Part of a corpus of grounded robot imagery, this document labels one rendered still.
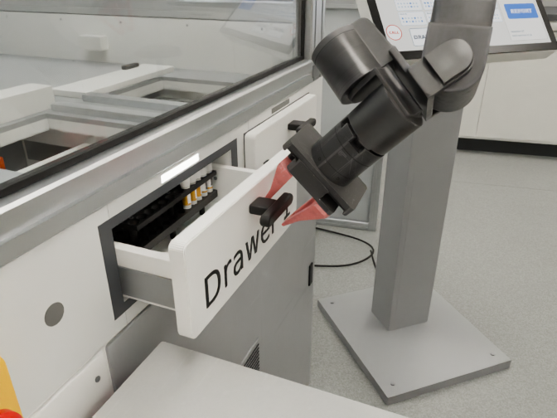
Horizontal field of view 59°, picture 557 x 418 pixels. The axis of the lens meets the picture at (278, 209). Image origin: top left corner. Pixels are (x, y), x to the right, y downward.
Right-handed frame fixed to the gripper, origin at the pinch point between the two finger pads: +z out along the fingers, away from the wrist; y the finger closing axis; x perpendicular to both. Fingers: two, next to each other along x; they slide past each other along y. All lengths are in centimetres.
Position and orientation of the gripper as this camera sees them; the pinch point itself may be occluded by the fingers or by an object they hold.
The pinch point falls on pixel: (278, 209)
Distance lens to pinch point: 59.2
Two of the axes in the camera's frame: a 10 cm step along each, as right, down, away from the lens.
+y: -6.8, -7.3, -0.6
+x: -3.8, 4.2, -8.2
